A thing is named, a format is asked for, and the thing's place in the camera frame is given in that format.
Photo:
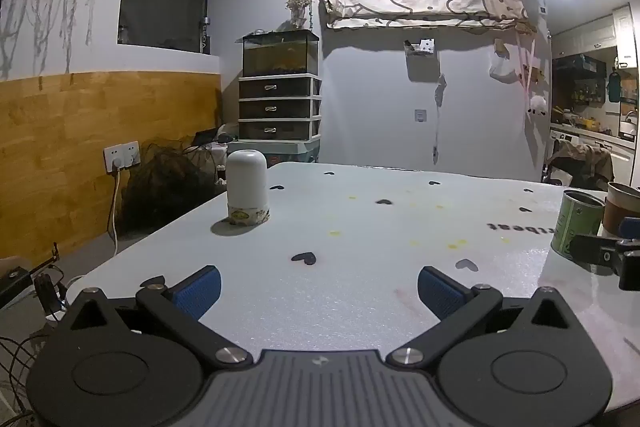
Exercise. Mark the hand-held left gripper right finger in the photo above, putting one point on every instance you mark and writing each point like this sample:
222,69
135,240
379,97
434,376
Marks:
440,292

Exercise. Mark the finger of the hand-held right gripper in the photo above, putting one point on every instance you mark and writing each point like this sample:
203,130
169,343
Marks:
592,249
631,269

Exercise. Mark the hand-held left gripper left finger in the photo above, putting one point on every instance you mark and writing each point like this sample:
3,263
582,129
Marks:
197,291

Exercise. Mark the white cup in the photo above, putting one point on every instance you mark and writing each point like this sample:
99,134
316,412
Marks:
246,187

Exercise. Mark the green tin can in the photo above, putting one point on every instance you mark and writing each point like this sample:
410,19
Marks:
575,224

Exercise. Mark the brown tin can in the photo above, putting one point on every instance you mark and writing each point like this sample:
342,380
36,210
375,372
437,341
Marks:
621,207

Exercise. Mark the chair with draped cloth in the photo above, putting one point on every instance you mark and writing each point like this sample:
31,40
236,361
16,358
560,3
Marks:
582,163

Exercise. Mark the black mesh net pile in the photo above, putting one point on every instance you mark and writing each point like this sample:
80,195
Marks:
162,189

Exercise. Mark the white washing machine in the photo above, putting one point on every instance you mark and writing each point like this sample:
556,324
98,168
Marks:
580,138

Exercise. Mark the black clamp stand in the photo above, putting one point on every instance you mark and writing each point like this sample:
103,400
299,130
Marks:
42,287

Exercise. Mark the teal storage box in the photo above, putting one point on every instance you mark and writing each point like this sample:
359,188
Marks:
295,153

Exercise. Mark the white plastic drawer unit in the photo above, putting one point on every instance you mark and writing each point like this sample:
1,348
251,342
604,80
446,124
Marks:
280,109

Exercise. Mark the glass fish tank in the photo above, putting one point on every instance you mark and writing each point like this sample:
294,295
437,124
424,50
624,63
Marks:
280,54

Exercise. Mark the dried flower vase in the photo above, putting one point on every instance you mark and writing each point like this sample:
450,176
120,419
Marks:
299,9

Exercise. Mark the white plush wall toy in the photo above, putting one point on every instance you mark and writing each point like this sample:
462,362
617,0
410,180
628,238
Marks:
537,104

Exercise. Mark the white wall socket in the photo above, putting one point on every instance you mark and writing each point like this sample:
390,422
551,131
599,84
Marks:
121,155

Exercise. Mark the white wall switch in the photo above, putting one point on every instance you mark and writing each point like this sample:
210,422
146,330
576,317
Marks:
420,115

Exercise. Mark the grey hanging wall ornament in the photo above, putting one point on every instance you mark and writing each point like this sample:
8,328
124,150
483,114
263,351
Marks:
439,89

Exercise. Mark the white kitchen wall cabinet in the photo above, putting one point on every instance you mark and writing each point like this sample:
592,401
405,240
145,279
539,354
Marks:
625,37

